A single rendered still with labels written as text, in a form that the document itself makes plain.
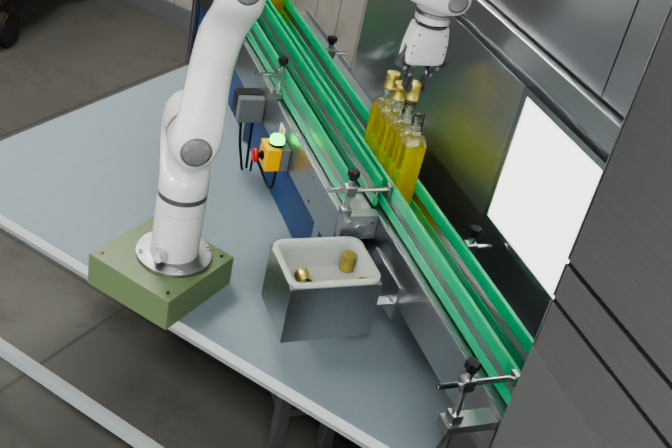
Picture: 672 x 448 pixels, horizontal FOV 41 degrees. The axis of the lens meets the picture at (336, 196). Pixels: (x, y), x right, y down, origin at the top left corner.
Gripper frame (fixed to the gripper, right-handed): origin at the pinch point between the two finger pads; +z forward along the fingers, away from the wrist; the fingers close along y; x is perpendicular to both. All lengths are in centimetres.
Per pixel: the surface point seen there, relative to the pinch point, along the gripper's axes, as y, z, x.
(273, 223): 17, 61, -30
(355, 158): 6.1, 27.0, -9.5
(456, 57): -11.8, -4.7, -4.4
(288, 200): 13, 54, -31
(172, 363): 35, 136, -53
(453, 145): -11.7, 14.3, 5.5
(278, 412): 15, 111, -3
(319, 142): 13.4, 26.8, -17.5
